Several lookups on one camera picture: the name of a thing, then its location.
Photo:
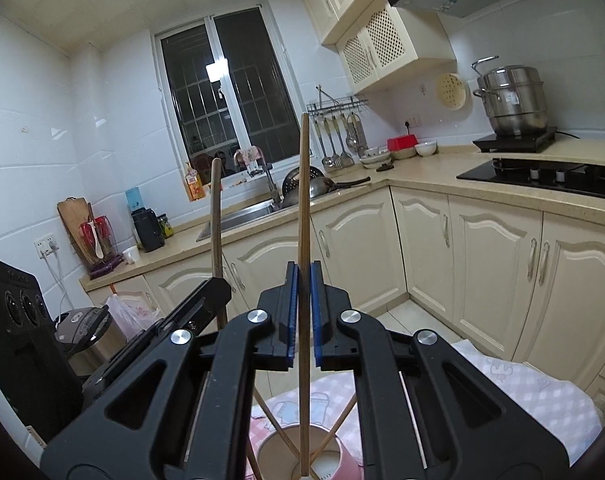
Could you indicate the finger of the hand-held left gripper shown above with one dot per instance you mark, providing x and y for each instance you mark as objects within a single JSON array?
[{"x": 202, "y": 300}]

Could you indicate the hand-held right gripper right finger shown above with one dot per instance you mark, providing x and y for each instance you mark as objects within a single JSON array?
[{"x": 318, "y": 310}]

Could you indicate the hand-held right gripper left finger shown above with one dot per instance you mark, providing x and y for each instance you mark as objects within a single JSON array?
[{"x": 290, "y": 310}]

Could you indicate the pink paper cup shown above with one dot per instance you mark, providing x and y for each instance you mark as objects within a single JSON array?
[{"x": 342, "y": 460}]

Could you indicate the steel rice cooker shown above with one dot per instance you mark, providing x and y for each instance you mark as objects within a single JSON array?
[{"x": 87, "y": 335}]

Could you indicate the dark small bottle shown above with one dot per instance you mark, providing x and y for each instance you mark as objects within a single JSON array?
[{"x": 166, "y": 227}]

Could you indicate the white cup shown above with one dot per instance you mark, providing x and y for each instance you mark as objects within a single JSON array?
[{"x": 131, "y": 255}]

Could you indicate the black kettle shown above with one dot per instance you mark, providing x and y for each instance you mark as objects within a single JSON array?
[{"x": 147, "y": 230}]

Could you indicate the steel sink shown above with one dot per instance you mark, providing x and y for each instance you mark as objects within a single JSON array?
[{"x": 242, "y": 217}]

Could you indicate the orange detergent bottle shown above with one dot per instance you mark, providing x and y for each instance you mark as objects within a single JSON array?
[{"x": 195, "y": 187}]

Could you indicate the red utensil holder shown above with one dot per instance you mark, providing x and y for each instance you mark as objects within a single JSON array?
[{"x": 105, "y": 240}]

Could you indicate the white plastic spoon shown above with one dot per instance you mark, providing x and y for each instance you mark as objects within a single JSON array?
[{"x": 96, "y": 242}]

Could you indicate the blue box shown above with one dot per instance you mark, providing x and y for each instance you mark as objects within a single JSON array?
[{"x": 135, "y": 200}]

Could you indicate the steel faucet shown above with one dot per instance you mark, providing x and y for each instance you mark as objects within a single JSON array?
[{"x": 271, "y": 180}]

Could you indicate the wooden cutting board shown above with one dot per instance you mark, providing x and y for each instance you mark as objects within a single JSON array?
[{"x": 72, "y": 220}]

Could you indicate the pink dish cloth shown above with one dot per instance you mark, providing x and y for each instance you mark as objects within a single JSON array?
[{"x": 247, "y": 155}]

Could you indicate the steel ladle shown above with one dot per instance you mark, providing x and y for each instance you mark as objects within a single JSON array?
[{"x": 325, "y": 157}]

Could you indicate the steel slotted turner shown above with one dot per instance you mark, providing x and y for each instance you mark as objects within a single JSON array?
[{"x": 335, "y": 157}]

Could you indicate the steel spatula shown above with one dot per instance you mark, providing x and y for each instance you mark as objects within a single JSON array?
[{"x": 346, "y": 155}]

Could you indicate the stack of patterned bowls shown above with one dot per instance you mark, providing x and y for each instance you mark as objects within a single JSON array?
[{"x": 375, "y": 159}]

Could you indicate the cream base cabinets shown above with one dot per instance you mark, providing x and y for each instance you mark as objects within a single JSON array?
[{"x": 482, "y": 260}]

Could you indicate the steel skimmer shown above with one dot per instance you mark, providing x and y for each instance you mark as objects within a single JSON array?
[{"x": 353, "y": 137}]

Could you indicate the red plastic container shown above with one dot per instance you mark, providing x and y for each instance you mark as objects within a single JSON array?
[{"x": 401, "y": 146}]

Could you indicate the white bowl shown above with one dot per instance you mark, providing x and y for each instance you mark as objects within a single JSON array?
[{"x": 426, "y": 148}]

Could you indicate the pink checked tablecloth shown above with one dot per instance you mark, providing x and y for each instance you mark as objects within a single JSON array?
[{"x": 507, "y": 400}]

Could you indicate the dark sliding window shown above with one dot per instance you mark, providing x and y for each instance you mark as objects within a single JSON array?
[{"x": 262, "y": 85}]

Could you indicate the round cream steamer plate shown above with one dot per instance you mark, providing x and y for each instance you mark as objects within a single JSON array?
[{"x": 451, "y": 91}]

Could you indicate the black induction cooker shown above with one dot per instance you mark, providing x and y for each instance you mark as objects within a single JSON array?
[{"x": 512, "y": 142}]

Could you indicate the black gas stove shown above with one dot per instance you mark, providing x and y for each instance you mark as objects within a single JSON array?
[{"x": 547, "y": 177}]

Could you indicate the cream lattice door cabinet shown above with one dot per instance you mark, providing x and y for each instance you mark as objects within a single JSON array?
[{"x": 382, "y": 45}]

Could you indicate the steel steamer pot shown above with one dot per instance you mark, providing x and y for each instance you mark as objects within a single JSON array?
[{"x": 514, "y": 100}]

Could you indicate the white wall socket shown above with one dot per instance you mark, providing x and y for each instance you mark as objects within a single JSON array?
[{"x": 46, "y": 245}]

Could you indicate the wall utensil rack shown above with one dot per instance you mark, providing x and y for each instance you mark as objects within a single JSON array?
[{"x": 337, "y": 105}]

